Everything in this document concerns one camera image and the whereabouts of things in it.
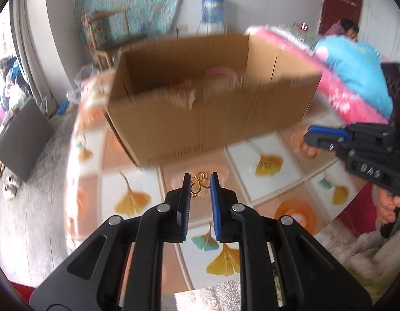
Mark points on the wooden chair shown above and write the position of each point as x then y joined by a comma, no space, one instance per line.
122,43

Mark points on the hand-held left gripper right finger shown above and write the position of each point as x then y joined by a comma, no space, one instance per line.
215,207

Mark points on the pink floral blanket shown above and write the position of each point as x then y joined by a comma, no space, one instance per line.
342,103

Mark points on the grey glitter cloth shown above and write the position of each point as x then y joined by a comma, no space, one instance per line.
284,34

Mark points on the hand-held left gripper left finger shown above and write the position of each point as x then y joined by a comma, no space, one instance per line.
187,207

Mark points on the grey curtain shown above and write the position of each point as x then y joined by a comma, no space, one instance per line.
34,55

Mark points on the blue water jug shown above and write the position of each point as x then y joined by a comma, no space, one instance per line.
212,9

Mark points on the blue pillow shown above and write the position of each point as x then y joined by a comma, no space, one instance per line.
355,68

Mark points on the person's right hand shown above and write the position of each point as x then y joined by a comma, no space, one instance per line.
384,205

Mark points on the clear plastic bag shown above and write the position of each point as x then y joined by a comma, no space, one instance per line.
81,81

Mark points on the gold dangle earring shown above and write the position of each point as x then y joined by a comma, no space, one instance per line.
196,179

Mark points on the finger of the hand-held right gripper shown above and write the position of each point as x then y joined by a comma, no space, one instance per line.
326,132
323,143

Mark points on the dark flat board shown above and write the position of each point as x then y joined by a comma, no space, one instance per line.
25,142

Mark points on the teal floral hanging cloth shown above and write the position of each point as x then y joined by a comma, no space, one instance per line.
138,3

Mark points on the pair of white shoes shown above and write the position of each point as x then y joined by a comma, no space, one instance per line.
10,188

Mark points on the leaf and coffee print tablecloth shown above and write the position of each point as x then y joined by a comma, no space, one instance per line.
293,181

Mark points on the white water dispenser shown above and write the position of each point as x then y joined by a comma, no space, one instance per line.
211,29

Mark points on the pile of clothes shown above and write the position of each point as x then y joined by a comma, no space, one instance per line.
12,84

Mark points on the brown cardboard box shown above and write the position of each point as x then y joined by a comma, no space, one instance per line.
187,129

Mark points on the blue plastic object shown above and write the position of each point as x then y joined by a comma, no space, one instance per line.
62,107

